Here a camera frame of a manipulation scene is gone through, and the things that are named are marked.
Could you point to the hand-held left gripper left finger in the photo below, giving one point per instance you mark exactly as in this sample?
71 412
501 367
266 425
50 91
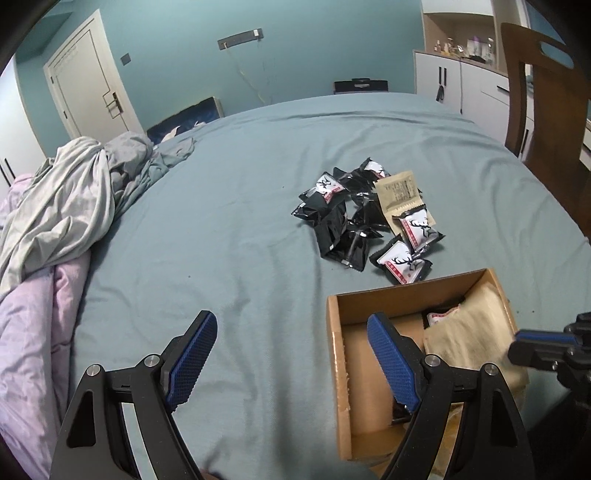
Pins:
191 360

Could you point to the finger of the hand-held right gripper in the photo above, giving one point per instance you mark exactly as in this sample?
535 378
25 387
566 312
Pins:
540 348
582 327

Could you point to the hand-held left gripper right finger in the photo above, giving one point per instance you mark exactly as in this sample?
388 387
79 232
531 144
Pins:
392 364

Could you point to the brown cardboard box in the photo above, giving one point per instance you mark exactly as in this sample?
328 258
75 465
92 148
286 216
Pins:
364 355

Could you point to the beige snack packet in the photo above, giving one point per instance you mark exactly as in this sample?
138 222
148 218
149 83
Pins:
399 191
475 327

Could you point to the white print foil packet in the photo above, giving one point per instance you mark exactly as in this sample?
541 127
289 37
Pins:
443 317

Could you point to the pile of black snack packets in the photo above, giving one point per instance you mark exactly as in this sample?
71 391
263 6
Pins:
332 226

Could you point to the pink duvet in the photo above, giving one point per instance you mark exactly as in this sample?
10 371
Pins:
32 346

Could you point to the brown wooden chair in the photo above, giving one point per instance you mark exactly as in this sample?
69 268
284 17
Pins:
549 129

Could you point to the crumpled grey blanket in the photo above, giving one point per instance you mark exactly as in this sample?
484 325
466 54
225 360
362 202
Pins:
69 198

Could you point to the dark blue framed picture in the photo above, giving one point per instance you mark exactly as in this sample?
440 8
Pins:
184 121

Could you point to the white cabinet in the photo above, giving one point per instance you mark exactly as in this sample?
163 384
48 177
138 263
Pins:
480 87

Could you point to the black hanging object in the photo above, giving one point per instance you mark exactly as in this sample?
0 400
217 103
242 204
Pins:
440 93

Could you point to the white wardrobe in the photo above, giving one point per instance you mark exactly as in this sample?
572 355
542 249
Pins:
18 134

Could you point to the group of small bottles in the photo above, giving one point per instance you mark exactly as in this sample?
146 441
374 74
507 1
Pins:
475 48

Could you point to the white door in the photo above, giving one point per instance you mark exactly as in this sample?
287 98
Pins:
87 69

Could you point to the black bag by wall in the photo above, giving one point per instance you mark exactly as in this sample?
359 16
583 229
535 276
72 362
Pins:
361 86

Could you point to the grey light switch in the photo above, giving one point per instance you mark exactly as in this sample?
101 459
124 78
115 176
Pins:
125 58

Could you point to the grey wall bracket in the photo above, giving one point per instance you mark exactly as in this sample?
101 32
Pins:
240 38

